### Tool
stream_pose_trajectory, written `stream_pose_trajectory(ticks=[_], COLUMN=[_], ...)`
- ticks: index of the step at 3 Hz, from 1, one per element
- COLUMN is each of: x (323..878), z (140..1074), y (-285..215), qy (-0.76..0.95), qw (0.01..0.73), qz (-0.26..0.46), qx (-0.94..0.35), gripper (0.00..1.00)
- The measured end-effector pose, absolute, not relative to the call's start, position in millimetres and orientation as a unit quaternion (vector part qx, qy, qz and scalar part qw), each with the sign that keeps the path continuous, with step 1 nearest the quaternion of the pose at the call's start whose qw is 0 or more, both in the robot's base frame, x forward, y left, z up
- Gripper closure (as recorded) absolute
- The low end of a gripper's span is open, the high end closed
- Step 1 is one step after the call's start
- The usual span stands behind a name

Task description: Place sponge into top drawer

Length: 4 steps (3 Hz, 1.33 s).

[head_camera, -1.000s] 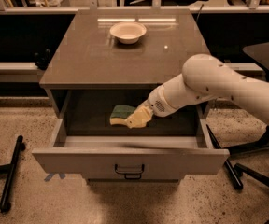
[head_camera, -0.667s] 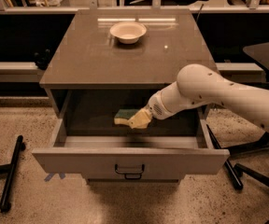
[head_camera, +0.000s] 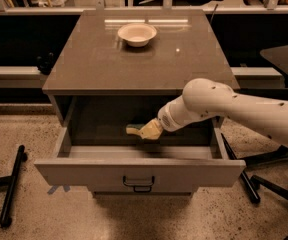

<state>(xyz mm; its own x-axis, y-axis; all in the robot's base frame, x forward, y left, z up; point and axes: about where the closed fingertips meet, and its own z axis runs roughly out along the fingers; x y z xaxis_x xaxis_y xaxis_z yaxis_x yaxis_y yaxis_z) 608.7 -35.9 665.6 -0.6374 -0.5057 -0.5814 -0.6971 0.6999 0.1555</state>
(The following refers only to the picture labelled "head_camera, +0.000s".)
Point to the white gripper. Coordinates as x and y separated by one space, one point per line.
164 119

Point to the green and yellow sponge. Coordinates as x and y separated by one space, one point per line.
134 129

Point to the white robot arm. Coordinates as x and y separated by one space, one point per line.
202 99

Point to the open top drawer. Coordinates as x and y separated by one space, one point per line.
94 150

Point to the grey drawer cabinet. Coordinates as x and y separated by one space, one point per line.
97 62

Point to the white bowl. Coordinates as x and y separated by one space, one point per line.
137 34

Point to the blue tape on floor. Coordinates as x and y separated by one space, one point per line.
54 188

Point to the black clamp on ledge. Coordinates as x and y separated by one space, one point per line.
45 64

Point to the black stand leg left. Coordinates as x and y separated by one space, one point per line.
8 184

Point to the black drawer handle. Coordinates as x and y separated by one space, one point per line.
139 186

